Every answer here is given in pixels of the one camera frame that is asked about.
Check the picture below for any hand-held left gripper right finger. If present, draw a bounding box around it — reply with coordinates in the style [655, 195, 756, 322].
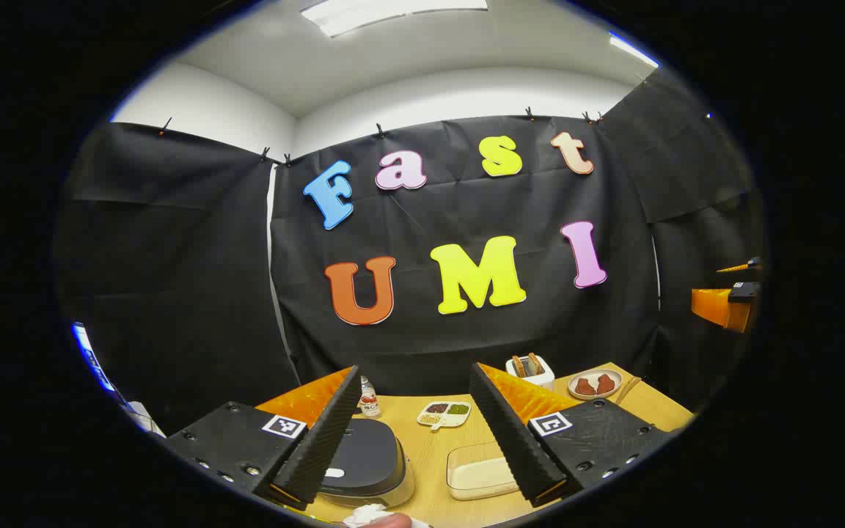
[469, 362, 676, 508]

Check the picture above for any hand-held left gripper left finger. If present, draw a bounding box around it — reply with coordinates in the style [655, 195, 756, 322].
[166, 365, 362, 512]

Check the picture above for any clear rice container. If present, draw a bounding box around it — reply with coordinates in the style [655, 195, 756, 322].
[446, 441, 522, 502]

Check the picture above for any black silver rice cooker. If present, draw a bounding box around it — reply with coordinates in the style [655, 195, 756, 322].
[320, 418, 416, 508]

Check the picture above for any white toaster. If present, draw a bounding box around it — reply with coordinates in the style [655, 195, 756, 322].
[505, 353, 555, 391]

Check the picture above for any small clear bottle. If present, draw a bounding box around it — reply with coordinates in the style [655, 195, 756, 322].
[360, 376, 381, 419]

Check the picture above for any white divided dish with beans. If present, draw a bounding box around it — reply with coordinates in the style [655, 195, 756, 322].
[417, 400, 472, 431]

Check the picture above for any white crumpled cloth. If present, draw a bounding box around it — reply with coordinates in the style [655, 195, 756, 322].
[342, 503, 431, 528]

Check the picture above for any white round plate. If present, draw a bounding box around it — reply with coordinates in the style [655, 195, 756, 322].
[568, 369, 623, 400]

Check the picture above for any black backdrop cloth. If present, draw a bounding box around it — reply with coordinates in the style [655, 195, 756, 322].
[56, 70, 764, 433]

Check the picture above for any white object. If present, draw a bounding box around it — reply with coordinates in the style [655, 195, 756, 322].
[125, 400, 167, 439]

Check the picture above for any narrow ceiling light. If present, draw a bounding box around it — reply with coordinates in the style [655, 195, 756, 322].
[608, 33, 659, 69]

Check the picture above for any large ceiling light panel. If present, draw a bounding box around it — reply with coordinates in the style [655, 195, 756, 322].
[299, 0, 489, 39]

